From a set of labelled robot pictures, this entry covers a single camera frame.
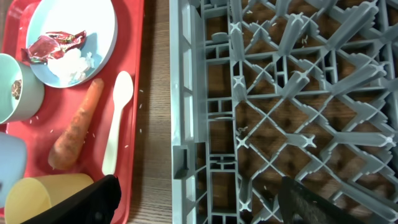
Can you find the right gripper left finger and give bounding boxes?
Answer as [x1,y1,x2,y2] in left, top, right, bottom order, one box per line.
[23,175,121,224]

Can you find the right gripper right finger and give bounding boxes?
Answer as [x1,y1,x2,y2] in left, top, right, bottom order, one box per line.
[277,177,363,224]

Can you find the orange carrot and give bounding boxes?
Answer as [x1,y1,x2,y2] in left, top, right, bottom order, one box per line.
[48,78,104,170]

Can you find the yellow plastic cup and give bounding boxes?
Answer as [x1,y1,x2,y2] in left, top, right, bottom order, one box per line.
[4,174,93,223]

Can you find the light blue bowl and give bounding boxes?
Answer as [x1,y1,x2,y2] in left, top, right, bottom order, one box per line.
[0,133,27,208]

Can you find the white plastic spoon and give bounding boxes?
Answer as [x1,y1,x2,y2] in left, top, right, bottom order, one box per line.
[101,71,134,175]

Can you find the mint green bowl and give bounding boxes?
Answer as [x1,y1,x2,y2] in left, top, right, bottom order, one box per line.
[1,54,45,124]

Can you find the brown food scrap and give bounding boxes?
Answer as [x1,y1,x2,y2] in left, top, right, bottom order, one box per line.
[12,80,22,100]

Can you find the red candy wrapper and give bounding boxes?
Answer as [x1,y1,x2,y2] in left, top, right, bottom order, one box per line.
[21,30,86,64]

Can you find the light blue plate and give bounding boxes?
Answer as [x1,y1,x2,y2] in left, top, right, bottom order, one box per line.
[25,0,118,88]

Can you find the grey dishwasher rack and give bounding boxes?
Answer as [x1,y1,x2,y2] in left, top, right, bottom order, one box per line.
[169,0,397,223]

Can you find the red serving tray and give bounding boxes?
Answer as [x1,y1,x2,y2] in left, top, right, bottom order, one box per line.
[1,0,144,223]

